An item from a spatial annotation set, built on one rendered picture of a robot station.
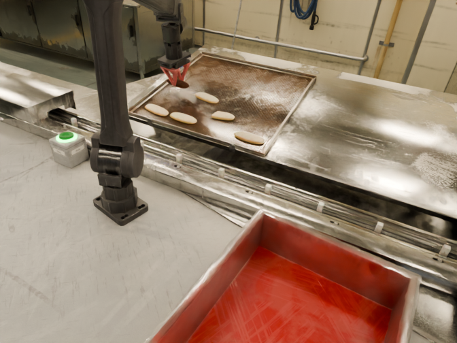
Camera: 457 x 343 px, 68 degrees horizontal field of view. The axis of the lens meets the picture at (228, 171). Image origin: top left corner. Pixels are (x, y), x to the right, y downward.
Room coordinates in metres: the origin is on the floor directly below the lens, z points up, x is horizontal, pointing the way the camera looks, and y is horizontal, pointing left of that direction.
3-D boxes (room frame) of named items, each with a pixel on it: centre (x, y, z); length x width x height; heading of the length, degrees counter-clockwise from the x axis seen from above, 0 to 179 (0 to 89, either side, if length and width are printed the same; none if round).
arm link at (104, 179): (0.67, 0.27, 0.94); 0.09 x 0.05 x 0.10; 174
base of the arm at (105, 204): (0.64, 0.26, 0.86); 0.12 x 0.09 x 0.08; 53
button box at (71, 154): (0.84, 0.47, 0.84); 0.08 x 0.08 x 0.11; 65
